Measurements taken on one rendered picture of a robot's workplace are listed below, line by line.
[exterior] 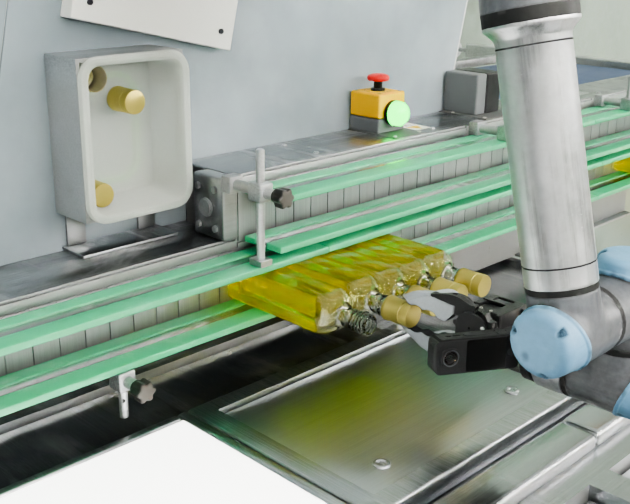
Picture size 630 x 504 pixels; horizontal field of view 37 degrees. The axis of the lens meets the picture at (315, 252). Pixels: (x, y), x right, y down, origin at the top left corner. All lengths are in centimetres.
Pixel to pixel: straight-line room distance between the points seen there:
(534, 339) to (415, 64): 97
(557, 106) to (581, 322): 21
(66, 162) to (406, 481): 61
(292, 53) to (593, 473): 82
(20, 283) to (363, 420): 48
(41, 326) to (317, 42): 73
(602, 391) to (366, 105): 76
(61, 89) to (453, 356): 61
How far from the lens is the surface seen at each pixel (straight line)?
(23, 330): 116
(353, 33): 170
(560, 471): 124
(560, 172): 93
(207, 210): 138
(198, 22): 142
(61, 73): 128
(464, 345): 115
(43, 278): 127
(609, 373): 110
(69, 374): 121
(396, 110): 166
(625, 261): 106
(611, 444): 133
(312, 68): 163
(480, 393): 137
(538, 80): 93
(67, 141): 130
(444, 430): 126
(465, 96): 188
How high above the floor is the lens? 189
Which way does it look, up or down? 42 degrees down
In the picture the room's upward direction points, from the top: 109 degrees clockwise
